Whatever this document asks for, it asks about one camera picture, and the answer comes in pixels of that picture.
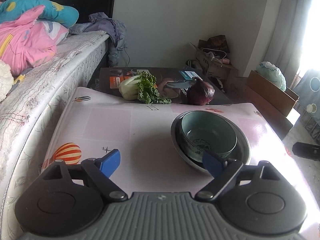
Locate blue printed pillow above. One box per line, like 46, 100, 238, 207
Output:
0, 0, 79, 28

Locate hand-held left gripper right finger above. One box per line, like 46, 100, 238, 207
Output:
195, 150, 282, 202

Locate blue cloth with circles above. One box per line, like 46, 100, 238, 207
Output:
292, 69, 320, 140

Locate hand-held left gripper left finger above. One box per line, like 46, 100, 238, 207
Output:
37, 149, 128, 202

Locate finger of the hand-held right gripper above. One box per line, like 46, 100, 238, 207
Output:
292, 142, 320, 160

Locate pink printed tablecloth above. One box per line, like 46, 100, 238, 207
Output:
37, 86, 310, 200

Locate grey clothes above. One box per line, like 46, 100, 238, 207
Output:
69, 12, 127, 67

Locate pink blanket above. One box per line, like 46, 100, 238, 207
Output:
0, 5, 69, 77

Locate steel bowl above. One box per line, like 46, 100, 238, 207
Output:
171, 110, 251, 174
174, 112, 244, 168

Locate long wooden box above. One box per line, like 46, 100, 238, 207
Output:
247, 69, 300, 117

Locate white quilted mattress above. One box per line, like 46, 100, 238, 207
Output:
0, 30, 110, 230

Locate pale green plastic bag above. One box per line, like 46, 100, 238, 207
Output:
255, 61, 287, 92

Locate black cable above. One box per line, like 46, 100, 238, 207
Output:
122, 44, 130, 68

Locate red onion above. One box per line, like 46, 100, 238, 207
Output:
187, 78, 215, 106

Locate white plush toy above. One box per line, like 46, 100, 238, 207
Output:
0, 60, 15, 102

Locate cardboard box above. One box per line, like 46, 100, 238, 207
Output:
190, 40, 239, 80

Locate black headboard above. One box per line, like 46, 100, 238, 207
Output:
49, 0, 117, 23

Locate bok choy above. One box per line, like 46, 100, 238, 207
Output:
119, 71, 172, 105

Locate teal ceramic bowl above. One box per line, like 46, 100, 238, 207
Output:
180, 111, 237, 163

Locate grey curtain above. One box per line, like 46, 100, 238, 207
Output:
262, 0, 320, 85

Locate brown paper bag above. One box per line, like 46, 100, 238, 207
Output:
207, 35, 230, 53

